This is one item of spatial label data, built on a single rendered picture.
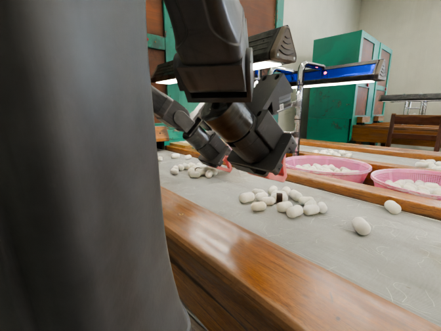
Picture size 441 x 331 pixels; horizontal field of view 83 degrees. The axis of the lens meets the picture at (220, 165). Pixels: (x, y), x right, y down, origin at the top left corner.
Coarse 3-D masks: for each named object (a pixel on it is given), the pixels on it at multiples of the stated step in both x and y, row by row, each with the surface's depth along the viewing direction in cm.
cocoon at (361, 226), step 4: (352, 220) 42; (356, 220) 41; (360, 220) 40; (364, 220) 40; (352, 224) 41; (356, 224) 40; (360, 224) 39; (364, 224) 39; (368, 224) 39; (356, 228) 40; (360, 228) 39; (364, 228) 39; (368, 228) 39; (360, 232) 39; (364, 232) 39; (368, 232) 39
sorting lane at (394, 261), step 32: (192, 160) 99; (192, 192) 61; (224, 192) 61; (320, 192) 61; (256, 224) 44; (288, 224) 44; (320, 224) 44; (384, 224) 44; (416, 224) 44; (320, 256) 34; (352, 256) 34; (384, 256) 34; (416, 256) 34; (384, 288) 28; (416, 288) 28
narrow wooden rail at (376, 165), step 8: (304, 152) 103; (312, 152) 103; (336, 160) 91; (360, 160) 87; (368, 160) 87; (376, 168) 81; (384, 168) 80; (392, 168) 78; (400, 168) 76; (408, 168) 75; (416, 168) 75; (424, 168) 75; (368, 176) 84; (424, 176) 72; (440, 176) 69; (368, 184) 84
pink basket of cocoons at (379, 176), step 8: (376, 176) 69; (384, 176) 71; (392, 176) 72; (400, 176) 72; (408, 176) 72; (416, 176) 71; (432, 176) 69; (376, 184) 62; (384, 184) 58; (440, 184) 68; (408, 192) 53; (416, 192) 52
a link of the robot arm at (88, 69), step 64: (0, 0) 4; (64, 0) 5; (128, 0) 7; (0, 64) 4; (64, 64) 5; (128, 64) 7; (0, 128) 4; (64, 128) 5; (128, 128) 7; (0, 192) 5; (64, 192) 5; (128, 192) 7; (0, 256) 5; (64, 256) 5; (128, 256) 7; (0, 320) 6; (64, 320) 6; (128, 320) 7
